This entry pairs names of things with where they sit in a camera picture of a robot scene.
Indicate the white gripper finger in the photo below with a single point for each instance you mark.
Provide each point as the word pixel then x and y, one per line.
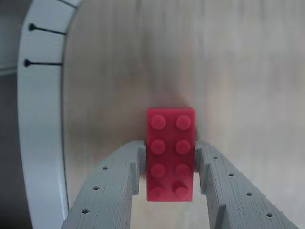
pixel 107 190
pixel 238 202

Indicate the red lego block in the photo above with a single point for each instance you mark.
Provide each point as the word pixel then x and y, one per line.
pixel 170 155

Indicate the white table rim frame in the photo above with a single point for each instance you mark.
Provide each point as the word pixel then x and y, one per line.
pixel 40 119

